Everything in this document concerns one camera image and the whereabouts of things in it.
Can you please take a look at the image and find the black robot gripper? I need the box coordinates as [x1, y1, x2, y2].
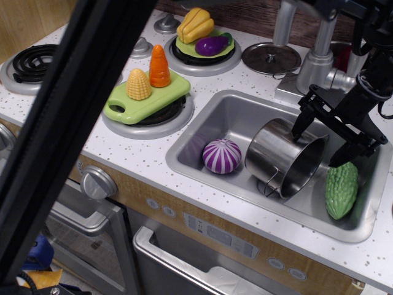
[291, 84, 388, 167]

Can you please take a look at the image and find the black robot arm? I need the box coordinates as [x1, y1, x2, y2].
[6, 1, 392, 175]

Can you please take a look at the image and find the stainless steel pot lid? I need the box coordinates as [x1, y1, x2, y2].
[241, 42, 302, 80]

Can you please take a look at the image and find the silver sink basin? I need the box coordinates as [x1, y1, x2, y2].
[166, 90, 392, 243]

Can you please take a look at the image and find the green toy bitter melon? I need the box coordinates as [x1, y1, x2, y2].
[325, 162, 359, 220]

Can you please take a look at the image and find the silver toy faucet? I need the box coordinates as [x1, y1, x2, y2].
[273, 1, 368, 104]

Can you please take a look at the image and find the silver bowl with red item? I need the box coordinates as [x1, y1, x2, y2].
[330, 41, 352, 73]

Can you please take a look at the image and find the purple striped toy onion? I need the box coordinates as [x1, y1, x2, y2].
[202, 138, 242, 175]

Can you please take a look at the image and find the purple toy eggplant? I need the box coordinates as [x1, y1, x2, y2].
[195, 33, 233, 57]

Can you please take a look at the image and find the front right stove burner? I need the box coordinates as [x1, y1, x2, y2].
[101, 95, 194, 140]

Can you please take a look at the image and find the stove burner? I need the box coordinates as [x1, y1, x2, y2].
[1, 44, 58, 95]
[101, 95, 194, 140]
[164, 37, 242, 77]

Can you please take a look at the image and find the grey dishwasher control panel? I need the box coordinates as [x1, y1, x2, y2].
[182, 213, 260, 260]

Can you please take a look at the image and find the green toy plate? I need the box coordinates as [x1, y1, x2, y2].
[175, 29, 235, 58]

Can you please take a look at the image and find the back right stove burner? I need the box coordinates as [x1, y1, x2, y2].
[164, 37, 242, 77]

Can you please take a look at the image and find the yellow toy bell pepper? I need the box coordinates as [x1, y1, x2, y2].
[177, 7, 215, 44]

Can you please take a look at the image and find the orange toy carrot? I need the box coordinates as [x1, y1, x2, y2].
[149, 44, 171, 88]

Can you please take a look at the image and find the silver stove knob top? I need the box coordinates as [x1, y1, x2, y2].
[154, 14, 181, 34]

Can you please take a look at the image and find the silver stove knob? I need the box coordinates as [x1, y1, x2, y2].
[129, 37, 153, 59]
[154, 14, 181, 34]

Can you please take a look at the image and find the yellow toy corn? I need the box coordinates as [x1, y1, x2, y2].
[126, 68, 152, 101]

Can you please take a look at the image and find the silver dishwasher door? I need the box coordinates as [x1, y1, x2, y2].
[132, 226, 295, 295]

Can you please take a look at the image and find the silver stove knob upper middle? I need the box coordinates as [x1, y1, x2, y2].
[129, 37, 153, 59]

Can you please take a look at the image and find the green toy cutting board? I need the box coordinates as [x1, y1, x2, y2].
[103, 71, 190, 125]

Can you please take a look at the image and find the silver oven dial knob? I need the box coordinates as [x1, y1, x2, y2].
[80, 165, 118, 200]

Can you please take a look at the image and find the silver oven door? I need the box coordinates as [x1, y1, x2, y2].
[42, 180, 139, 294]

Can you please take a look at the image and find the blue clamp tool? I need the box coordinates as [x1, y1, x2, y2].
[22, 235, 54, 270]

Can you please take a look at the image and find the front left stove burner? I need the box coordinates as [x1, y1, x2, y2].
[1, 44, 58, 95]

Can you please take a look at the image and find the silver left oven knob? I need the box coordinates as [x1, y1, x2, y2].
[0, 124, 16, 151]

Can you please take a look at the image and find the yellow cloth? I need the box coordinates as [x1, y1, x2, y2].
[27, 269, 63, 289]

